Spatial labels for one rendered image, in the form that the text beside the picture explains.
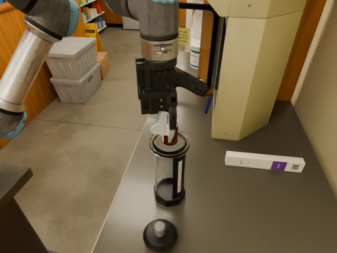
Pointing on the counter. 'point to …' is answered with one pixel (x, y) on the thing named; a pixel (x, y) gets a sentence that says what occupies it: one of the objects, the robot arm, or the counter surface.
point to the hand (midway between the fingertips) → (170, 131)
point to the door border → (211, 38)
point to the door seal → (212, 36)
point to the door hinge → (217, 52)
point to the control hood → (220, 7)
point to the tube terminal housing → (253, 64)
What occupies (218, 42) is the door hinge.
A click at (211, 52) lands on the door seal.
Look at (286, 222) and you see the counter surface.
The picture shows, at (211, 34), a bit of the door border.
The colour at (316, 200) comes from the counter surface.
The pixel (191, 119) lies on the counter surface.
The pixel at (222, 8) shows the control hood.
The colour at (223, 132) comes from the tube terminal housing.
